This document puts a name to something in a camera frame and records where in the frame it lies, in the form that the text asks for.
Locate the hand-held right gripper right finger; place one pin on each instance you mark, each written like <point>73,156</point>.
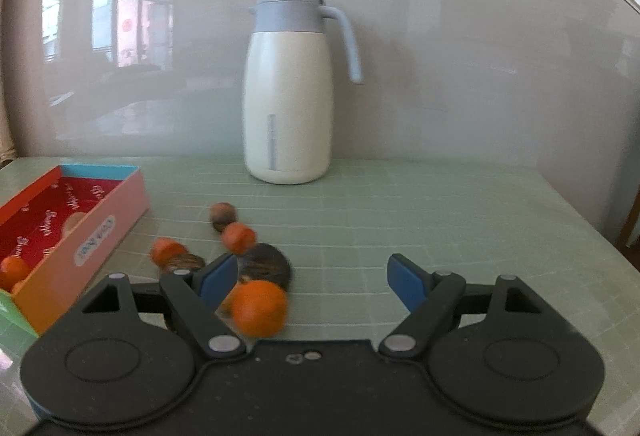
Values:
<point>406,281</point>

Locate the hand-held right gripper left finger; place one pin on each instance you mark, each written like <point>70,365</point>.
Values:
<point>218,278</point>

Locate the large orange tangerine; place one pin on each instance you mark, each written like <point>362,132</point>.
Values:
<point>260,307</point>

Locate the red and pink cardboard box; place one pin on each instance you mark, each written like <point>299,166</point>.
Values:
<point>75,216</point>

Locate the brown ridged walnut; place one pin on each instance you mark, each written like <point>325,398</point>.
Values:
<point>183,262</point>

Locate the small orange tangerine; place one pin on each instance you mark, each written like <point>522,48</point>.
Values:
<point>13,270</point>
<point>238,236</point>
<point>166,250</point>

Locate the large dark brown fruit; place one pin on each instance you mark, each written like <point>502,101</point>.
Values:
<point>267,267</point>

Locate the small brown walnut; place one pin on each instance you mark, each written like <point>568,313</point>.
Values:
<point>222,215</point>

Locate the green checked tablecloth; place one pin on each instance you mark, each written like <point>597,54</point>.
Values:
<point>400,216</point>

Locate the cream thermos jug grey lid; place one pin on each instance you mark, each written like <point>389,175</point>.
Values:
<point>287,116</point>

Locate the green box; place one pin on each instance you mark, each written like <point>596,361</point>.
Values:
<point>12,316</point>

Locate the wooden chair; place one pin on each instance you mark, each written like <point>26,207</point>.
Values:
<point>631,226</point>

